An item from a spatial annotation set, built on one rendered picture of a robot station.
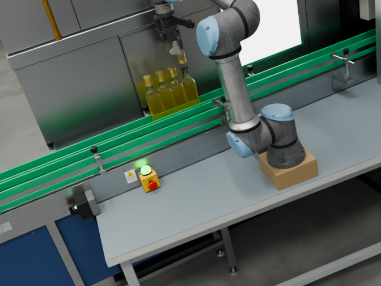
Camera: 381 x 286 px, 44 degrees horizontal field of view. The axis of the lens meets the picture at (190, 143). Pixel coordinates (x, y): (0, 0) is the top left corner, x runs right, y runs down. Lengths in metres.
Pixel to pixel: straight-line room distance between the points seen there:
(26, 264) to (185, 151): 0.85
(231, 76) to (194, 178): 0.59
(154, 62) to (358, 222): 1.45
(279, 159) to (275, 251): 0.95
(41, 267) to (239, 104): 1.16
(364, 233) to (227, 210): 1.13
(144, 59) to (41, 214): 0.81
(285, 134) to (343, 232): 1.12
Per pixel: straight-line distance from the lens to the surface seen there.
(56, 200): 2.07
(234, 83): 1.65
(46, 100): 2.20
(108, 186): 2.08
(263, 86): 2.31
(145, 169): 2.03
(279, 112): 1.79
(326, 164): 2.02
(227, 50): 1.59
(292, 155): 1.86
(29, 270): 2.27
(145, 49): 2.20
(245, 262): 2.70
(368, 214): 2.92
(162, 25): 2.05
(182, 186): 2.04
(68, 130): 2.27
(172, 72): 2.11
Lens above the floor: 1.91
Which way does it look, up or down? 30 degrees down
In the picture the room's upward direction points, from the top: 15 degrees counter-clockwise
